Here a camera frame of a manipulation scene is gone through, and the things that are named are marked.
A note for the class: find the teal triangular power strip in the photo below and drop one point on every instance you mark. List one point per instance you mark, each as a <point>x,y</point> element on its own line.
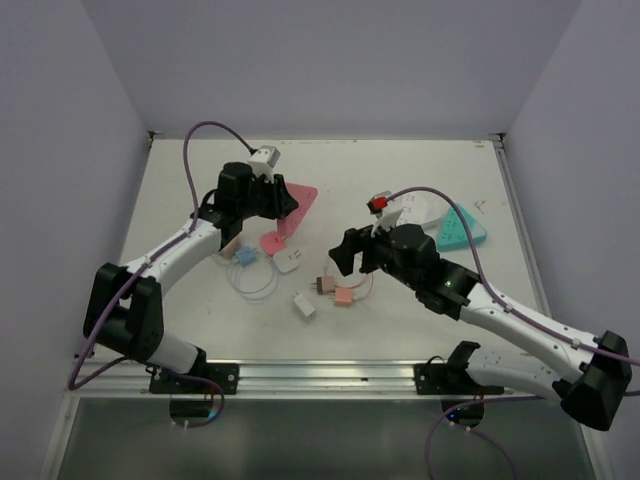
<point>458,230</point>

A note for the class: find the dusty pink plug adapter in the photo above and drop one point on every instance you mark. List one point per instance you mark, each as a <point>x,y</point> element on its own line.
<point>324,285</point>

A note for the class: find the white power strip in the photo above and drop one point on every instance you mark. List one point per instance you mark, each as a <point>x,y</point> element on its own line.
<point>416,209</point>

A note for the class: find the white plug adapter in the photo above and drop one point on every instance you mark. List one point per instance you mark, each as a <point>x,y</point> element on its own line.
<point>287,260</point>

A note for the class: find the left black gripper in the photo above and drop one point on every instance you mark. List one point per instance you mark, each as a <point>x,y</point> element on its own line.
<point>280,202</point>

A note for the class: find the white charger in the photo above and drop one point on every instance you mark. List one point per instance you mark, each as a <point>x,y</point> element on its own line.
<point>303,306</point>

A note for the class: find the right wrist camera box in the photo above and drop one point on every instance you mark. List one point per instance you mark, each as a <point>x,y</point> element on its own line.
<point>387,212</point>

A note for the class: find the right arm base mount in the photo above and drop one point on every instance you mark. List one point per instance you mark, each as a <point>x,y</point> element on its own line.
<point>438,377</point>

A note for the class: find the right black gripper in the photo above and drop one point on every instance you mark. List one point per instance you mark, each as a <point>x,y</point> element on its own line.
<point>355,241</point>

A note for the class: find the pink triangular power strip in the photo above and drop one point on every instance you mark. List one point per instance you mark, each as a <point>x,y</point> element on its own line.
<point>305,196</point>

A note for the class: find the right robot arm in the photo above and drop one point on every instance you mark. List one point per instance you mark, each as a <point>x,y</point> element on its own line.
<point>586,374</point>

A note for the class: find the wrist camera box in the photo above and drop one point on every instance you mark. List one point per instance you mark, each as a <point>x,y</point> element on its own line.
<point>264,160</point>
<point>387,212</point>

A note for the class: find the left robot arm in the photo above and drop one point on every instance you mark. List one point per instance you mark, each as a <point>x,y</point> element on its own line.
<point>125,312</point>

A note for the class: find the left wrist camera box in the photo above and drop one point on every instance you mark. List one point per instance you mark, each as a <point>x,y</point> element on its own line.
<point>264,160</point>

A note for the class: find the beige cube plug adapter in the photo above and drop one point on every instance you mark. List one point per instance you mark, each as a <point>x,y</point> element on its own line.
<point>228,252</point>

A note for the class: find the blue charger plug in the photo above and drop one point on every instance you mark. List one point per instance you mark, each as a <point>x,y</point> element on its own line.
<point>245,256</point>

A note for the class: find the aluminium front rail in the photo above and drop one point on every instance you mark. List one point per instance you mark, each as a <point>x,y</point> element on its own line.
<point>291,380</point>

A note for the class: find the peach plug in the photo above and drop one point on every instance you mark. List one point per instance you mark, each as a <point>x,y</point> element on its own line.
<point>344,296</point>

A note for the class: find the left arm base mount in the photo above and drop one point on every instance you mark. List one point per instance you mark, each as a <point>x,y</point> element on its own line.
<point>225,374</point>

